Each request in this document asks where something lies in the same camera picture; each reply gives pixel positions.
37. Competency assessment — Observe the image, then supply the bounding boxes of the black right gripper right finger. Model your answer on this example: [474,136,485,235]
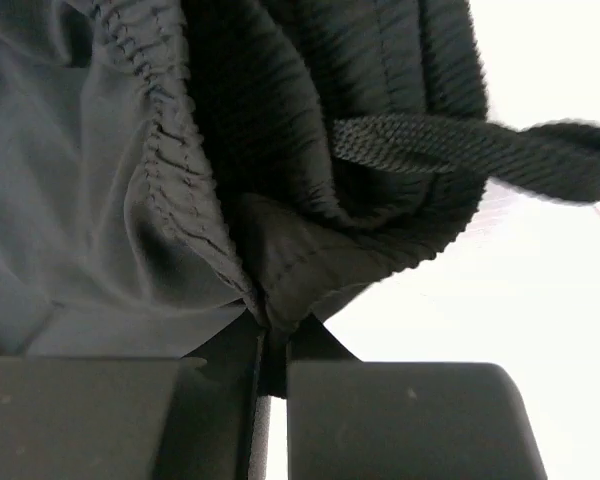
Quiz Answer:
[286,318,547,480]

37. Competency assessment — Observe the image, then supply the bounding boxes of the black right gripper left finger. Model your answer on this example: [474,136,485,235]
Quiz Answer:
[0,319,268,480]

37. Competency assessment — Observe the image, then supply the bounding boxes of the black shorts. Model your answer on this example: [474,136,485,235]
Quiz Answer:
[0,0,600,399]

